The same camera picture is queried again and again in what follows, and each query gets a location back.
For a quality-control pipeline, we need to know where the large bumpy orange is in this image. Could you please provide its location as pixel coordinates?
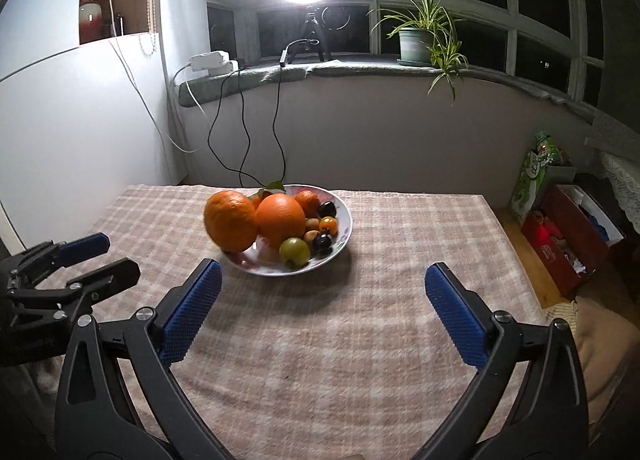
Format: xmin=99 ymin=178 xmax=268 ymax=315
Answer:
xmin=203 ymin=190 xmax=258 ymax=253

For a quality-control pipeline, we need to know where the mandarin with green leaf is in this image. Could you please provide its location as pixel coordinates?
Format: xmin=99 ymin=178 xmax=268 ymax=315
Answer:
xmin=248 ymin=180 xmax=285 ymax=210

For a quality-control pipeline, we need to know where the large round orange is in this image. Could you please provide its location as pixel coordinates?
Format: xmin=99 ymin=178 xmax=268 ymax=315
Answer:
xmin=256 ymin=194 xmax=306 ymax=249

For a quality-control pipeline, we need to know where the green grape fruit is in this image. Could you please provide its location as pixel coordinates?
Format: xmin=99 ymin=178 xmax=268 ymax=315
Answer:
xmin=279 ymin=237 xmax=311 ymax=268

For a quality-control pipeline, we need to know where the brown longan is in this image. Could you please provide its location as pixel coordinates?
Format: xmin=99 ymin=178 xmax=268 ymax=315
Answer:
xmin=304 ymin=230 xmax=319 ymax=243
xmin=306 ymin=217 xmax=320 ymax=232

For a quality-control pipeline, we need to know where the small mandarin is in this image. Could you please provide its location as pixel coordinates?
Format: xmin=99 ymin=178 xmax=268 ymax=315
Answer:
xmin=294 ymin=189 xmax=321 ymax=218

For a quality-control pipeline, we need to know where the dark cherry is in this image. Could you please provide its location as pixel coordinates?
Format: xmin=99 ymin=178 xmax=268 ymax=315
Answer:
xmin=317 ymin=201 xmax=337 ymax=218
xmin=311 ymin=232 xmax=333 ymax=256

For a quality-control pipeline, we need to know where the small kumquat orange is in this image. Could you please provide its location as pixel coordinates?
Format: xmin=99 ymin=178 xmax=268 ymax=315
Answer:
xmin=318 ymin=216 xmax=340 ymax=237

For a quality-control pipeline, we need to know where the beige cushion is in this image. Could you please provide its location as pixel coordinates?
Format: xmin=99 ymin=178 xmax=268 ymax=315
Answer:
xmin=544 ymin=296 xmax=639 ymax=428

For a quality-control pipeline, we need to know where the floral white plate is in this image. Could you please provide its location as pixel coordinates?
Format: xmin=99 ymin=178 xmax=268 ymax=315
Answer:
xmin=224 ymin=184 xmax=354 ymax=277

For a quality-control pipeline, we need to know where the red box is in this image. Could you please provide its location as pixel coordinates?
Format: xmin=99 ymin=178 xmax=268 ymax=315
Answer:
xmin=521 ymin=185 xmax=625 ymax=298

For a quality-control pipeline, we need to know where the pink plaid tablecloth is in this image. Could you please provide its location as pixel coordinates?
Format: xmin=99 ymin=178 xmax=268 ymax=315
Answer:
xmin=62 ymin=186 xmax=544 ymax=459

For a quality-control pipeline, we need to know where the green snack bag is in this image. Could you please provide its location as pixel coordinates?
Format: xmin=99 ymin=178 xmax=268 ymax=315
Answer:
xmin=510 ymin=131 xmax=570 ymax=225

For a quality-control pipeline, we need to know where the white power strip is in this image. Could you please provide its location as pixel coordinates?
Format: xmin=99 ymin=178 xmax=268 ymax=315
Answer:
xmin=189 ymin=50 xmax=239 ymax=76

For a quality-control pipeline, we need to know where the lace cloth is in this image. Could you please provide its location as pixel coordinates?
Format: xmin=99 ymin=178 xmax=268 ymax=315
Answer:
xmin=600 ymin=151 xmax=640 ymax=232

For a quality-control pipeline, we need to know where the red vase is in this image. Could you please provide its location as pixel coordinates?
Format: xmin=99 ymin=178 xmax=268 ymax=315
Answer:
xmin=78 ymin=0 xmax=103 ymax=44

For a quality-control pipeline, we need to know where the black tripod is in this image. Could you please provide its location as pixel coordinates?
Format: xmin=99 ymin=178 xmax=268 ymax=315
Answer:
xmin=281 ymin=6 xmax=332 ymax=66

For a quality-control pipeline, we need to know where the potted spider plant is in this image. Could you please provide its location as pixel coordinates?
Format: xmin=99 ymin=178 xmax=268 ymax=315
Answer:
xmin=368 ymin=0 xmax=469 ymax=102

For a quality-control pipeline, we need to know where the black cable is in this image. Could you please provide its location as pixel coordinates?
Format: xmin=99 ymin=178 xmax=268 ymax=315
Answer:
xmin=206 ymin=38 xmax=321 ymax=188

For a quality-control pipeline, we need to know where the white cable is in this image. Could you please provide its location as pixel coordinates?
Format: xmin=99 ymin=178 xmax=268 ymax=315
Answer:
xmin=102 ymin=0 xmax=206 ymax=155

